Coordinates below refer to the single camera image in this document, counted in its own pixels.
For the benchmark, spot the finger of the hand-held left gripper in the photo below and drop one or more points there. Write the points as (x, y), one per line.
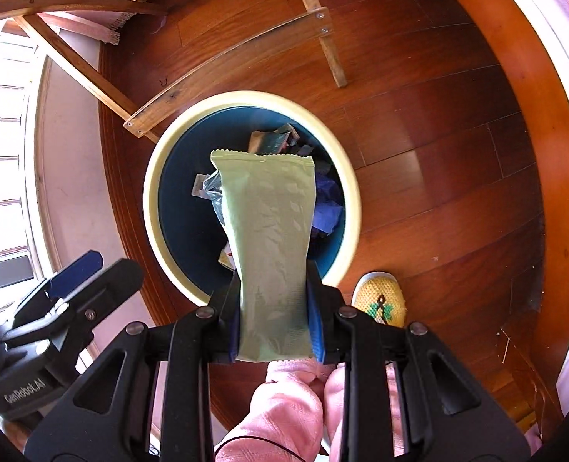
(75, 272)
(116, 279)

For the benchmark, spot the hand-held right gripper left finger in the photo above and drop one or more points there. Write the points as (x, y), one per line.
(224, 322)

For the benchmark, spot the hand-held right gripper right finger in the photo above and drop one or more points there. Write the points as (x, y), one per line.
(315, 329)

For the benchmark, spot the pale green packet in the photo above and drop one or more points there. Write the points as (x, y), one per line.
(270, 250)

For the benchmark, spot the round cream rimmed trash bin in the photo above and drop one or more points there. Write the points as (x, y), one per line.
(183, 221)

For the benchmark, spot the purple plastic bag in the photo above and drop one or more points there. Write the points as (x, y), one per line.
(327, 202)

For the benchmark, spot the yellow knitted slipper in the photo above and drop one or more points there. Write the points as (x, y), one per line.
(380, 298)

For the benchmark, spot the pink fleece pants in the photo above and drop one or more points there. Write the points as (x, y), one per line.
(274, 414)

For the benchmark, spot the window with metal grille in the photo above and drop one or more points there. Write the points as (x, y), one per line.
(5, 178)

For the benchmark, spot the clear plastic wrapper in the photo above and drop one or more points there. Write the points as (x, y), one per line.
(212, 187)

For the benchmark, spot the orange wooden bed frame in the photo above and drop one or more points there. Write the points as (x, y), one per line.
(529, 106)

